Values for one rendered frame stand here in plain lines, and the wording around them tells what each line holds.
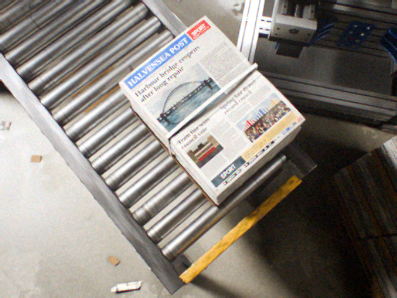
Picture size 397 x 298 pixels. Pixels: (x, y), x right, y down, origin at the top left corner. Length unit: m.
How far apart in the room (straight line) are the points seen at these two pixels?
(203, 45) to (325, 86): 1.02
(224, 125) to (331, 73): 1.12
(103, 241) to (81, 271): 0.16
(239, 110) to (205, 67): 0.14
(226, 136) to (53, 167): 1.29
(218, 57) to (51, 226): 1.31
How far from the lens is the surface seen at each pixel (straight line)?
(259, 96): 1.02
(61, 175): 2.11
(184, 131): 0.98
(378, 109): 2.03
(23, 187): 2.16
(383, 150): 1.46
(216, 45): 1.07
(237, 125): 0.99
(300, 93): 1.94
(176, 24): 1.37
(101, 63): 1.34
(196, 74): 1.03
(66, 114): 1.30
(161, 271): 1.18
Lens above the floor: 1.97
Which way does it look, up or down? 75 degrees down
